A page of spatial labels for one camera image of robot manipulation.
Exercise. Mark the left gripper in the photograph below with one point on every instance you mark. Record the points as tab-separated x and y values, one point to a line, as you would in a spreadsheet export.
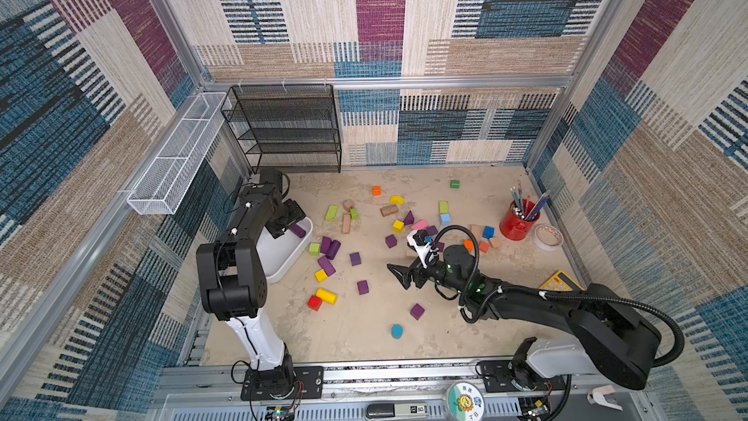
298	214

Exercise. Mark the dark blue cube block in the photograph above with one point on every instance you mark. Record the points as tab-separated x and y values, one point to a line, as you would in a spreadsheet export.
488	232

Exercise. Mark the small yellow cube block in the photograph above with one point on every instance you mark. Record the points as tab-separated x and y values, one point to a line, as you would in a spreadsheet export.
321	276

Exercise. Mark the purple cube near yellow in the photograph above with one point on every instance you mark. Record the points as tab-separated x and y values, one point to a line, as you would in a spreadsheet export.
363	287

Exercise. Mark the yellow half-round block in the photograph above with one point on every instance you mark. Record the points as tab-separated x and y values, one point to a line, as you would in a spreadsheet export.
397	200

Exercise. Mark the blue round disc block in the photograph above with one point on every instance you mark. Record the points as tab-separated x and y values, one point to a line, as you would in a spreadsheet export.
397	331

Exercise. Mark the dark wood grain block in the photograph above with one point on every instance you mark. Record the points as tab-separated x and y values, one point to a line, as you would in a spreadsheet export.
389	210

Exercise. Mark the lime green long block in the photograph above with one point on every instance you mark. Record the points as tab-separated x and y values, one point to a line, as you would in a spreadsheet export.
331	213

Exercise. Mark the purple short cylinder block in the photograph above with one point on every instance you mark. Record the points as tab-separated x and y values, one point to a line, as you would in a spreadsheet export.
299	231

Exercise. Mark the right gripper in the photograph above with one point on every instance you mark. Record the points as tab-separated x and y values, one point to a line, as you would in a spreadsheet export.
418	272

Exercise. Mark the yellow calculator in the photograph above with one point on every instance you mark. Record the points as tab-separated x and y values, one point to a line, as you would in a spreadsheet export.
561	282

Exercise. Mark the yellow cylinder block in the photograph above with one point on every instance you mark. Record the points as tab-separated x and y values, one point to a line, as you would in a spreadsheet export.
327	296

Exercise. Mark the black wire mesh shelf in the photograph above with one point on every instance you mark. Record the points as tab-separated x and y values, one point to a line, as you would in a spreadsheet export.
293	128

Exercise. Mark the purple rectangular block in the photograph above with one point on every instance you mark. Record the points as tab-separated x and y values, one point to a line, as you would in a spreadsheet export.
326	265

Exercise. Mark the pink rectangular block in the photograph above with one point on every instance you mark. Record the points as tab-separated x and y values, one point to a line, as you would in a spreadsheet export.
420	225

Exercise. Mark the tape roll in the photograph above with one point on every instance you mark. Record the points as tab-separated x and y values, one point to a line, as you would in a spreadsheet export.
547	237

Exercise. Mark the white wire mesh basket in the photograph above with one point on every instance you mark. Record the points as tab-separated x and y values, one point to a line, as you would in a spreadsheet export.
163	186

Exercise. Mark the red pencil bucket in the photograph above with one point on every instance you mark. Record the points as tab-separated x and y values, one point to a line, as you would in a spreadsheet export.
517	222

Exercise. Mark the red cube block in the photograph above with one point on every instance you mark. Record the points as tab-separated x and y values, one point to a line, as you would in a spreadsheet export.
316	303

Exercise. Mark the light wood long block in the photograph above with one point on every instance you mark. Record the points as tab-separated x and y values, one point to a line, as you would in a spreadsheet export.
347	223

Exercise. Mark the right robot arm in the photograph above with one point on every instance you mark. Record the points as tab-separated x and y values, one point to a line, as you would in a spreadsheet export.
619	338

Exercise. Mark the purple cube front centre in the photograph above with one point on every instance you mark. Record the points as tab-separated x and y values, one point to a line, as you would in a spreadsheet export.
417	311

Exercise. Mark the white plastic storage bin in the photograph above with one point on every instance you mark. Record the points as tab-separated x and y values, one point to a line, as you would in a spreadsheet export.
278	255

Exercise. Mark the round green sticker badge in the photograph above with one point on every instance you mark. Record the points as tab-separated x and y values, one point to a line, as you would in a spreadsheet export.
463	402

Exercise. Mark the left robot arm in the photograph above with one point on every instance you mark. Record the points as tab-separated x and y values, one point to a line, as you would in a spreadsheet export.
234	287

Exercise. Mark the purple triangular prism block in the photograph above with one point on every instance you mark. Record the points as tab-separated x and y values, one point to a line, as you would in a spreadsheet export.
409	218

